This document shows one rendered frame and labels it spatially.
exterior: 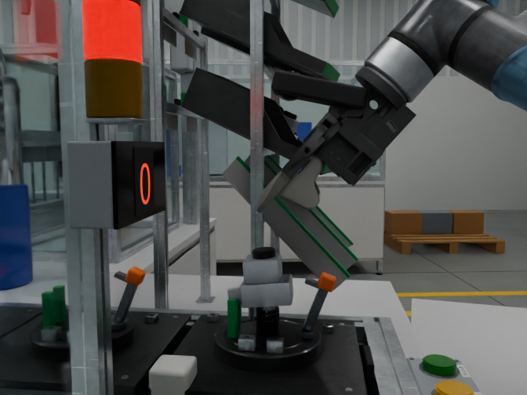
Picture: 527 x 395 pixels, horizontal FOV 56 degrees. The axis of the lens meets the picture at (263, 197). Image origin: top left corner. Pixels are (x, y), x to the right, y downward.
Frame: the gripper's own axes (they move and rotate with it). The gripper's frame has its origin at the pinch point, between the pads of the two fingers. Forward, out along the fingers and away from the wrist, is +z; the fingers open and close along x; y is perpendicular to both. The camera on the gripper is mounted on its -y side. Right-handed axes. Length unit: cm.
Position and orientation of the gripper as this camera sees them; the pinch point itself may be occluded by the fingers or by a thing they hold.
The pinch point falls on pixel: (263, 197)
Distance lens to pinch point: 62.9
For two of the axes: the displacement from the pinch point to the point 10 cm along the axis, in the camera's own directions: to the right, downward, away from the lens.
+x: 1.2, -1.1, 9.9
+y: 7.5, 6.6, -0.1
